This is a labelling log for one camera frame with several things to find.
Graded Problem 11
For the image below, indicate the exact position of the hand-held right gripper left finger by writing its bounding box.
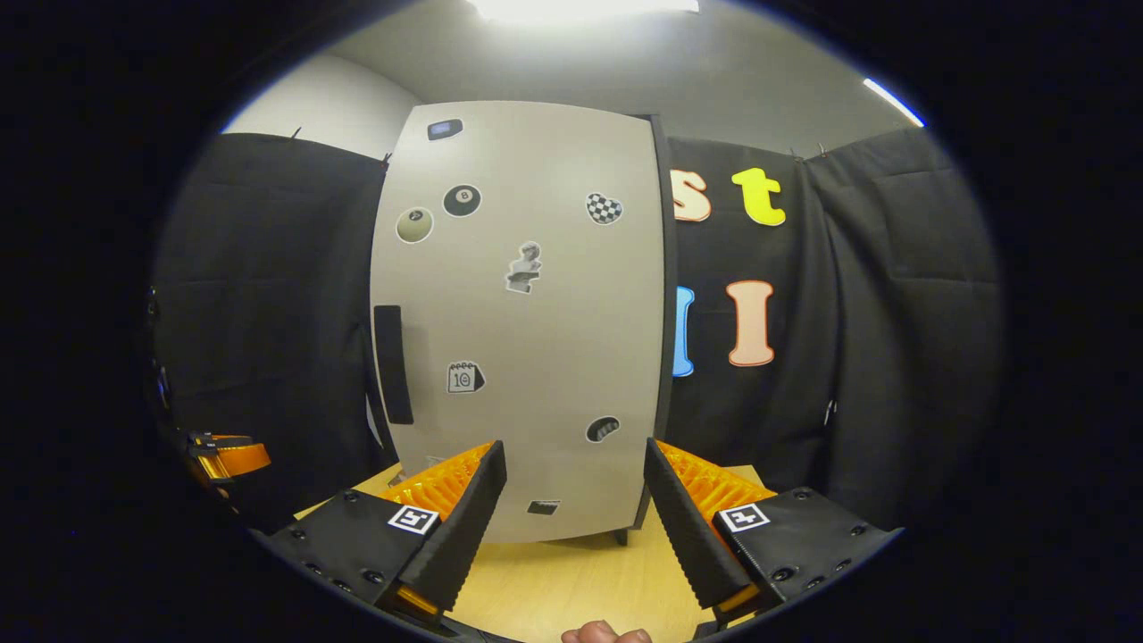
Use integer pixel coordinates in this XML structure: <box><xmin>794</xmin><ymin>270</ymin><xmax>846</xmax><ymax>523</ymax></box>
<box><xmin>268</xmin><ymin>439</ymin><xmax>508</xmax><ymax>626</ymax></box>

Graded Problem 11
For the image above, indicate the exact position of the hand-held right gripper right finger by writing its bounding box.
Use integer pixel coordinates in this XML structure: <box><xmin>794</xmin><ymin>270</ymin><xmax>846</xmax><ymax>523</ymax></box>
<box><xmin>643</xmin><ymin>438</ymin><xmax>903</xmax><ymax>626</ymax></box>

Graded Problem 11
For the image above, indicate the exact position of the grey cabinet door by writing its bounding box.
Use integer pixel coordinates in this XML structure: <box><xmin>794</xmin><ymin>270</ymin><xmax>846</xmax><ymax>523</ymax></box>
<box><xmin>369</xmin><ymin>100</ymin><xmax>666</xmax><ymax>544</ymax></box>

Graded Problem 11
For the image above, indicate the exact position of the black backdrop cloth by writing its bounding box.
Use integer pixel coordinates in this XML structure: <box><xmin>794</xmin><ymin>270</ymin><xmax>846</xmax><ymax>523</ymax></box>
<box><xmin>152</xmin><ymin>125</ymin><xmax>1001</xmax><ymax>539</ymax></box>

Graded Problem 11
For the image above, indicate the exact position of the black door handle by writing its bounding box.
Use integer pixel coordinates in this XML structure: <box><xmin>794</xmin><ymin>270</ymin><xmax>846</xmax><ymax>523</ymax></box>
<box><xmin>373</xmin><ymin>305</ymin><xmax>415</xmax><ymax>426</ymax></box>

